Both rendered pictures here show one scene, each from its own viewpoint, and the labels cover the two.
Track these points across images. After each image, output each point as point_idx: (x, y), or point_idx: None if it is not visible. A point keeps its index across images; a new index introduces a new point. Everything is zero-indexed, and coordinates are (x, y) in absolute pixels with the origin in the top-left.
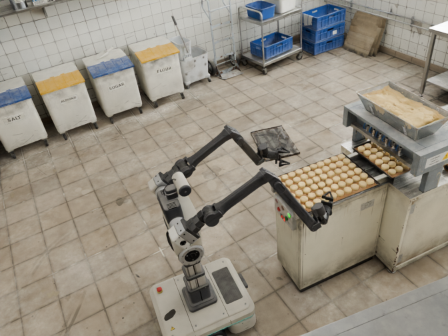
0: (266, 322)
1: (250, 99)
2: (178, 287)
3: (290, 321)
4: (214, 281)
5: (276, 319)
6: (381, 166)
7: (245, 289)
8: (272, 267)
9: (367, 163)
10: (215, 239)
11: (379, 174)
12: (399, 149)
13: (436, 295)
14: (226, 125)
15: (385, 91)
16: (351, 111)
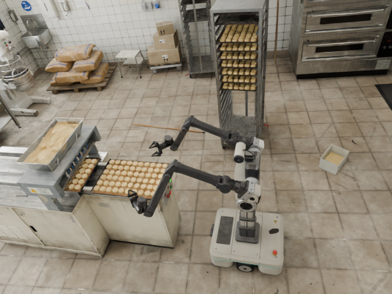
0: (213, 220)
1: None
2: (259, 247)
3: (200, 213)
4: (231, 237)
5: (206, 219)
6: (90, 169)
7: (216, 221)
8: (179, 252)
9: (87, 184)
10: None
11: (94, 173)
12: (84, 147)
13: (221, 8)
14: (173, 164)
15: (29, 162)
16: (59, 177)
